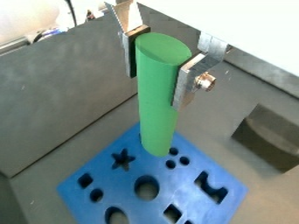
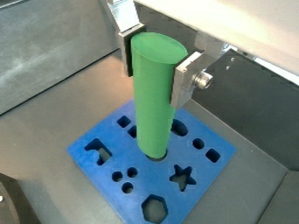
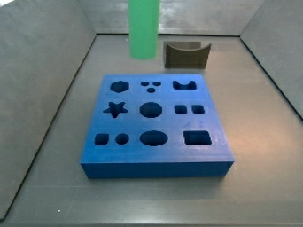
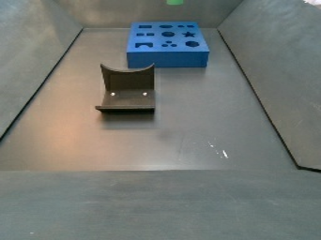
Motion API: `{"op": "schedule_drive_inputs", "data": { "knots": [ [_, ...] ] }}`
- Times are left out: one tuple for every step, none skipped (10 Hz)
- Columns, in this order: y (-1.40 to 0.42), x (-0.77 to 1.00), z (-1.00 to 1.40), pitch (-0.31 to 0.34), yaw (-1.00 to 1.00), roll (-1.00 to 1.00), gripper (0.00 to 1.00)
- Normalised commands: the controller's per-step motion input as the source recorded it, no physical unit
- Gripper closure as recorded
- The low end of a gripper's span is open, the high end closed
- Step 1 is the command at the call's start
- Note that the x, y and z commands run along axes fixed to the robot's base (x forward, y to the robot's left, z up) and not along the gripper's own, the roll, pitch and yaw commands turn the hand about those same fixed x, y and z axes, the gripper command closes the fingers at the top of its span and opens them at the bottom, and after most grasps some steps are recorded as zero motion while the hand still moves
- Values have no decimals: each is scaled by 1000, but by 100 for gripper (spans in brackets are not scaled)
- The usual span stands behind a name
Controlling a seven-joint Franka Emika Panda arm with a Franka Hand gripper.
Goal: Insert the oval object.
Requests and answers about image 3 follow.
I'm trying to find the blue shape sorter block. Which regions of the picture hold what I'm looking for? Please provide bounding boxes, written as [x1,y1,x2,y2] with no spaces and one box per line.
[80,74,235,178]

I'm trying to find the green oval peg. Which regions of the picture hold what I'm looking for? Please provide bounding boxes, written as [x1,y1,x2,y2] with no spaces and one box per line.
[128,0,160,59]

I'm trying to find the dark curved peg holder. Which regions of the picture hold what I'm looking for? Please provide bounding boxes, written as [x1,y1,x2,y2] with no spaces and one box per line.
[163,41,212,69]

